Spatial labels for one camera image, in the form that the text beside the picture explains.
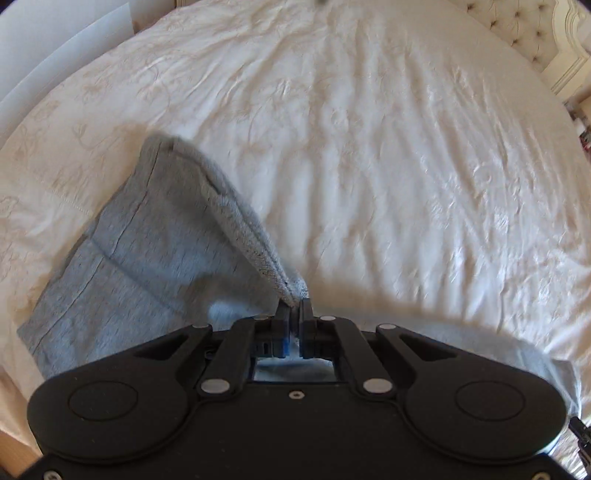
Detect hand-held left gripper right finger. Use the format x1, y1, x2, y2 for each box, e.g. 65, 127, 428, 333
299, 298, 455, 398

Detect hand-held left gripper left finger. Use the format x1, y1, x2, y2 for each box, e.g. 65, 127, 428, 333
134, 299, 293, 398

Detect grey pants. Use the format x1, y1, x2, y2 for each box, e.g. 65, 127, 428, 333
17, 134, 581, 418

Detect white embroidered bedspread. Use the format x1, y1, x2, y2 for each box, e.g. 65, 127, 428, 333
0, 0, 591, 480

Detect cluttered bedside table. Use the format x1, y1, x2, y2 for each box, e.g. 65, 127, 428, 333
566, 98, 591, 163

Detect cream tufted headboard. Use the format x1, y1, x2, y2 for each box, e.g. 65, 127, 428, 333
464, 0, 591, 100

